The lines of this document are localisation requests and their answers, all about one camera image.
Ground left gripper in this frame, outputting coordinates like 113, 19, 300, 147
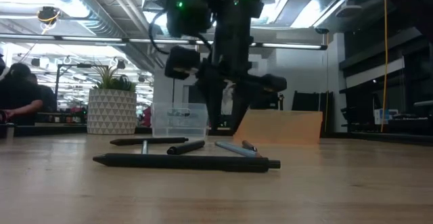
164, 33, 288, 132

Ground blue pencil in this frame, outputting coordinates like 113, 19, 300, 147
214, 140, 260, 158

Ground black pen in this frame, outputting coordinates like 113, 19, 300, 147
241, 139, 263, 158
166, 139, 206, 156
109, 136, 189, 147
92, 152, 281, 174

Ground black equipment stand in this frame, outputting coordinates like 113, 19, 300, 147
252, 91, 286, 112

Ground clear plastic bin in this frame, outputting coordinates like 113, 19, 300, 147
151, 102, 209, 139

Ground tan cardboard box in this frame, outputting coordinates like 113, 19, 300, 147
232, 110, 324, 146

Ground black folded panels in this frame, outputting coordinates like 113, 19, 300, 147
292, 90, 334, 133

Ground green potted plant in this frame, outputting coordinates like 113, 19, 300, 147
90, 62, 137, 92

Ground white triangle-patterned planter pot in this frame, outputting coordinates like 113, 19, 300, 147
87, 88, 138, 135

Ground long ceiling light bar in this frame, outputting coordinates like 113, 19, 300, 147
0, 33, 328, 51

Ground blue and white box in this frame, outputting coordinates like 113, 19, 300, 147
373, 108, 399, 126

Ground person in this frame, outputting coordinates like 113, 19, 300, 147
0, 62, 44, 127
26, 73, 58, 114

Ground round ceiling device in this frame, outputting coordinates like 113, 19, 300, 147
37, 6, 62, 24

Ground small white cup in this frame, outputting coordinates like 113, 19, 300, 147
0, 122, 16, 139

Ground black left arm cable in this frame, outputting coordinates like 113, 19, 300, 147
147, 9, 170, 55

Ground silver ventilation duct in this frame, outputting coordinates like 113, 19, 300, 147
28, 0, 124, 38

